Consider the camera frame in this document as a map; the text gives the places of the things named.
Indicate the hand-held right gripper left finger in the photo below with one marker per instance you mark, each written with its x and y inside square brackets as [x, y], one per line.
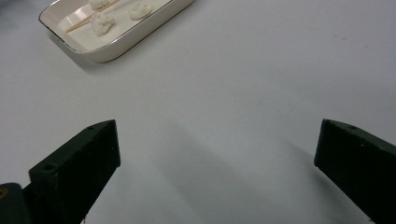
[71, 174]

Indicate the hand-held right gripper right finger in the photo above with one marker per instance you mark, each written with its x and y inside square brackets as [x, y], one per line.
[358, 168]

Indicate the wooden skewer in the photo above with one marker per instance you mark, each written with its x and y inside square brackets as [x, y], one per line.
[80, 24]

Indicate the white food piece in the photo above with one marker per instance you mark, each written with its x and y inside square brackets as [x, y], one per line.
[140, 10]
[102, 24]

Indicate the white rectangular tray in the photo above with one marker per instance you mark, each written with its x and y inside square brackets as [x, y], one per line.
[140, 34]

